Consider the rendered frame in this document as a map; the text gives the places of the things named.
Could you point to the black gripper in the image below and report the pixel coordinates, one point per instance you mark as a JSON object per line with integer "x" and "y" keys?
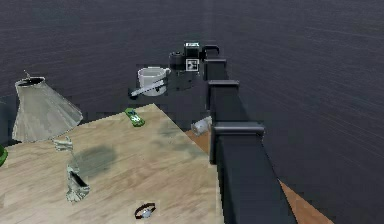
{"x": 176, "y": 60}

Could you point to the white cup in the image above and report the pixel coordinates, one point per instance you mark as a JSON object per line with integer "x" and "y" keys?
{"x": 150, "y": 77}

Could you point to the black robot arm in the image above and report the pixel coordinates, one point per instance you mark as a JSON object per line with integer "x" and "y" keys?
{"x": 246, "y": 173}

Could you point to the grey table lamp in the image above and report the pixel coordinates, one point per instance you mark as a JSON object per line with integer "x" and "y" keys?
{"x": 43, "y": 110}

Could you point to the green toy car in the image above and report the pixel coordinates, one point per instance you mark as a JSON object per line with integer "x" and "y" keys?
{"x": 135, "y": 117}

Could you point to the light wooden table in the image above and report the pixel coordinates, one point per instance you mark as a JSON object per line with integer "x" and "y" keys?
{"x": 140, "y": 166}

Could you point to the dark red wrist watch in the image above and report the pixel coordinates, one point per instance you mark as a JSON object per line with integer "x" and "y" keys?
{"x": 145, "y": 211}

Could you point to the green round object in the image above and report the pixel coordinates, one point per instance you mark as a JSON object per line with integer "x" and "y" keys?
{"x": 2, "y": 156}

